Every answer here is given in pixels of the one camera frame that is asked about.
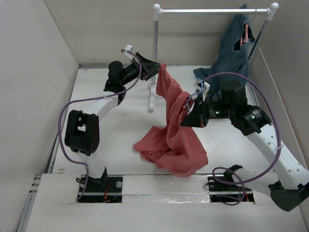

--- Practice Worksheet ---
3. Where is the white clothes rack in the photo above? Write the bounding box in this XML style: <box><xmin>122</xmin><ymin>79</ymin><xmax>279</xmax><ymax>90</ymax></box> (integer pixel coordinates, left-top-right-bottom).
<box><xmin>147</xmin><ymin>2</ymin><xmax>280</xmax><ymax>112</ymax></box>

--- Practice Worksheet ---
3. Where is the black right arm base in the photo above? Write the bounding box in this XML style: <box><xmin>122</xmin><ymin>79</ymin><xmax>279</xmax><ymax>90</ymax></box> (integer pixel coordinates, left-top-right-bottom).
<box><xmin>203</xmin><ymin>169</ymin><xmax>254</xmax><ymax>206</ymax></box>

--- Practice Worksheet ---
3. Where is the light blue wire hanger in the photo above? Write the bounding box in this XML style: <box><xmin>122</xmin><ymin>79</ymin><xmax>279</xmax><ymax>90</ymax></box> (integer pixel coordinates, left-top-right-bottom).
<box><xmin>183</xmin><ymin>77</ymin><xmax>204</xmax><ymax>111</ymax></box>

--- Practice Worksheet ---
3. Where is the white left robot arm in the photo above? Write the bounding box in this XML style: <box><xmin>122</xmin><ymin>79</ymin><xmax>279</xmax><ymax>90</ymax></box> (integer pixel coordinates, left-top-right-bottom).
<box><xmin>64</xmin><ymin>49</ymin><xmax>161</xmax><ymax>192</ymax></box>

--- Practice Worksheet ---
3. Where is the red t shirt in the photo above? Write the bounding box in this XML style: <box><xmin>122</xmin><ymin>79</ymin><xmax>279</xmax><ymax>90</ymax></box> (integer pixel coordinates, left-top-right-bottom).
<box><xmin>133</xmin><ymin>64</ymin><xmax>208</xmax><ymax>178</ymax></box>

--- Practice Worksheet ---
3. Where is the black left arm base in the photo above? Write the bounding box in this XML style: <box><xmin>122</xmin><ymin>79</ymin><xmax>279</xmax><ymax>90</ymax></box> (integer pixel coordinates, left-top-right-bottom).
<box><xmin>76</xmin><ymin>170</ymin><xmax>123</xmax><ymax>203</ymax></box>

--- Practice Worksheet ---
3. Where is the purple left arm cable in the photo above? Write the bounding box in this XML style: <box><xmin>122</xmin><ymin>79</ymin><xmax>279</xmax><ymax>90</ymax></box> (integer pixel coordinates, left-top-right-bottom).
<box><xmin>58</xmin><ymin>48</ymin><xmax>143</xmax><ymax>201</ymax></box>

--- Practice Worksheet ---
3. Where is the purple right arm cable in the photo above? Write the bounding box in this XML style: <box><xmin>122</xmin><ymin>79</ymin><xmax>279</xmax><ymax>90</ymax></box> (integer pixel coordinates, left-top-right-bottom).
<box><xmin>202</xmin><ymin>72</ymin><xmax>281</xmax><ymax>205</ymax></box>

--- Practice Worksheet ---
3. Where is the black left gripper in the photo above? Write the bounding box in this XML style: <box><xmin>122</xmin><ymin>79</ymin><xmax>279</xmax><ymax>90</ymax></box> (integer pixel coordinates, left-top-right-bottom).
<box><xmin>120</xmin><ymin>53</ymin><xmax>162</xmax><ymax>86</ymax></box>

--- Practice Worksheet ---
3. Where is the pink hanger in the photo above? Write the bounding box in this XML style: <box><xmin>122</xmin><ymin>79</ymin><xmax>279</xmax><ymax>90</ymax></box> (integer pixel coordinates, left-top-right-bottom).
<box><xmin>239</xmin><ymin>24</ymin><xmax>249</xmax><ymax>47</ymax></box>

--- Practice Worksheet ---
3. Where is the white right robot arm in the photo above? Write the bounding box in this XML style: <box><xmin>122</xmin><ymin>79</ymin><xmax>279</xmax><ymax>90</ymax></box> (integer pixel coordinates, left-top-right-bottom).
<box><xmin>181</xmin><ymin>81</ymin><xmax>309</xmax><ymax>212</ymax></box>

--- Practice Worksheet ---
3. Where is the teal t shirt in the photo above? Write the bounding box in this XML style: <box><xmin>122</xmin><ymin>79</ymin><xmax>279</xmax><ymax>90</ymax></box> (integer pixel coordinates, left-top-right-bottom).
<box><xmin>193</xmin><ymin>3</ymin><xmax>256</xmax><ymax>85</ymax></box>

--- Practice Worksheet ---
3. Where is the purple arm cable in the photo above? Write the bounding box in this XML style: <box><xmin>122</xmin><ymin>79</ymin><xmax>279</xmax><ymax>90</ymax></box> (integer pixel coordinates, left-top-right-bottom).
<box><xmin>58</xmin><ymin>48</ymin><xmax>143</xmax><ymax>201</ymax></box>
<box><xmin>202</xmin><ymin>72</ymin><xmax>281</xmax><ymax>205</ymax></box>

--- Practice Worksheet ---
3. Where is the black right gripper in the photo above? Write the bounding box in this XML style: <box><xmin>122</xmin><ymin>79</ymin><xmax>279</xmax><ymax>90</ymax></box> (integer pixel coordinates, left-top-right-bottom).
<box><xmin>180</xmin><ymin>95</ymin><xmax>234</xmax><ymax>128</ymax></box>

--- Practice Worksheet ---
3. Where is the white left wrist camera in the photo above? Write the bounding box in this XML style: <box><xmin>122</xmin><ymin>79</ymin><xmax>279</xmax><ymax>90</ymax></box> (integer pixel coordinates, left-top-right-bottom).
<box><xmin>123</xmin><ymin>44</ymin><xmax>133</xmax><ymax>59</ymax></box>

